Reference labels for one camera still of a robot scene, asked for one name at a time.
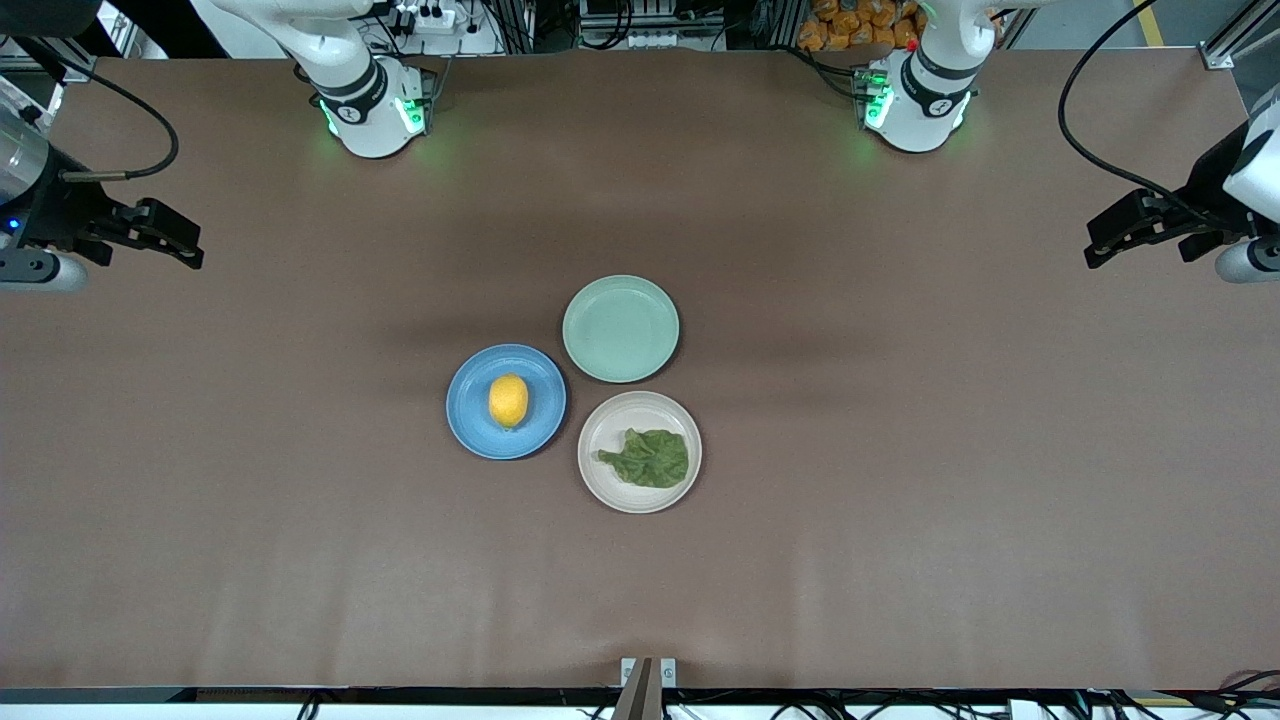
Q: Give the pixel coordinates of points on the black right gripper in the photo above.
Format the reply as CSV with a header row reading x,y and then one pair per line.
x,y
62,215

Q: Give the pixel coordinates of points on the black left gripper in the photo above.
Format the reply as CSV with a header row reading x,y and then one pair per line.
x,y
1207,205

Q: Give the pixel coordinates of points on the yellow lemon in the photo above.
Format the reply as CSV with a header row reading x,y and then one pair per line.
x,y
508,401

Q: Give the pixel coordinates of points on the green lettuce leaf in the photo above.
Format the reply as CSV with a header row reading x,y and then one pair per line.
x,y
655,460

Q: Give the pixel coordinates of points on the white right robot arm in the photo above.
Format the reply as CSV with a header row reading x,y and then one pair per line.
x,y
368,95

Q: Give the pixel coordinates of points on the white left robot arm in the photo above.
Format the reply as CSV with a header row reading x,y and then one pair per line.
x,y
925,95

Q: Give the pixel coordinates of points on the white power strip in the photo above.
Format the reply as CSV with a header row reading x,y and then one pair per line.
x,y
428,17

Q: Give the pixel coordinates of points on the orange snack packs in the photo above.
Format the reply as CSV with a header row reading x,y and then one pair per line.
x,y
850,25

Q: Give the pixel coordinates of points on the blue plate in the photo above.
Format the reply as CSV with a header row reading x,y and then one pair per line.
x,y
470,410

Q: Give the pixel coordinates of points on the pale green plate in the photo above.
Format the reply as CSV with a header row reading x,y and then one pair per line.
x,y
620,328

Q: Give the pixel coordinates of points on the beige plate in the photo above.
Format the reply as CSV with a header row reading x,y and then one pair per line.
x,y
625,410

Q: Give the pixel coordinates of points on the aluminium frame profile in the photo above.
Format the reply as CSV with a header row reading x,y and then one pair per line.
x,y
1235,40

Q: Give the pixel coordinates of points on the metal table edge bracket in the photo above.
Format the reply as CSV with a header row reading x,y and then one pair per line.
x,y
648,685

